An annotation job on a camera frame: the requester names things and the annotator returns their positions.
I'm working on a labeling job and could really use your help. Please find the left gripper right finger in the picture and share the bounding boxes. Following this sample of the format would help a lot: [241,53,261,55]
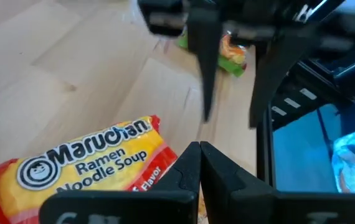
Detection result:
[201,141,355,224]

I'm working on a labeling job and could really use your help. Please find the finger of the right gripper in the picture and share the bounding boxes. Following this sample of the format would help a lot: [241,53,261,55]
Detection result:
[187,9,224,123]
[249,30,309,128]

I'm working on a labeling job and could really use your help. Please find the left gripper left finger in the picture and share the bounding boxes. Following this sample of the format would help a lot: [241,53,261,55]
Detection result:
[39,142,201,224]

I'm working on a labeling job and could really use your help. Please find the green pink shrimp ramen pack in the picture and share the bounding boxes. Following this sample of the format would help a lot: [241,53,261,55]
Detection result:
[177,29,249,78]

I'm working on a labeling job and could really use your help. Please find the red beef ramen pack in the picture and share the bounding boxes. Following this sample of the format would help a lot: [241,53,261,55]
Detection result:
[0,114,178,224]

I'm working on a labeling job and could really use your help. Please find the black aluminium table frame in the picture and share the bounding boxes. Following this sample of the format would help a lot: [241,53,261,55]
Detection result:
[256,118,275,189]

